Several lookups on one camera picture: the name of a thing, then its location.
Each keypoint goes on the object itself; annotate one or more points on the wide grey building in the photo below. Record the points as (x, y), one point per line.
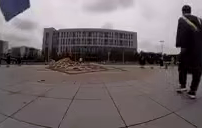
(89, 40)

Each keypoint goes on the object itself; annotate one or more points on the pile of pale rocks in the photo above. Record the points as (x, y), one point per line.
(67, 64)

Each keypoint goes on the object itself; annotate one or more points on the person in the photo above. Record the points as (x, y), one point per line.
(142, 60)
(190, 40)

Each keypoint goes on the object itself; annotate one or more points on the grey stone slab plaza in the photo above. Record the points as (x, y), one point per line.
(89, 106)

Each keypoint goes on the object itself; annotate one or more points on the row of trees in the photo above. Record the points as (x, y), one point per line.
(152, 57)

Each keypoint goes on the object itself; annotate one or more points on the lamp pole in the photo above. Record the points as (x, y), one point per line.
(161, 50)

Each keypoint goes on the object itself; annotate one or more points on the low pale building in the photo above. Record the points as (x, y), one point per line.
(25, 52)

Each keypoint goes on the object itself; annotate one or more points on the group of people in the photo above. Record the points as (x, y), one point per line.
(8, 59)

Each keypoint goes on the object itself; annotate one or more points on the blue flag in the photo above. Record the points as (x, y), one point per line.
(12, 6)

